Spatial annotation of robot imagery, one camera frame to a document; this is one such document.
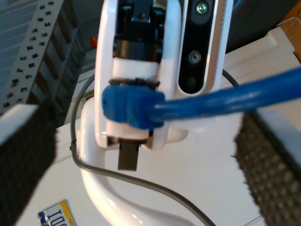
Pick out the black rack frame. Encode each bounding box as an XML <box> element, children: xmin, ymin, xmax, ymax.
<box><xmin>0</xmin><ymin>0</ymin><xmax>87</xmax><ymax>118</ymax></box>

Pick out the camera bar with bracket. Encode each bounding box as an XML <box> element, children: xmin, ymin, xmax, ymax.
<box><xmin>164</xmin><ymin>0</ymin><xmax>234</xmax><ymax>143</ymax></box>

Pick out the blue and yellow license plate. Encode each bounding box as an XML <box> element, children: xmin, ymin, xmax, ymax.
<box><xmin>37</xmin><ymin>199</ymin><xmax>78</xmax><ymax>226</ymax></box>

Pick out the small red round object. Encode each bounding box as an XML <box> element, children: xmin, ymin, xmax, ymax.
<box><xmin>90</xmin><ymin>33</ymin><xmax>99</xmax><ymax>49</ymax></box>

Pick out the blue network cable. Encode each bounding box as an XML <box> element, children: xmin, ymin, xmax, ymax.
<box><xmin>101</xmin><ymin>67</ymin><xmax>301</xmax><ymax>130</ymax></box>

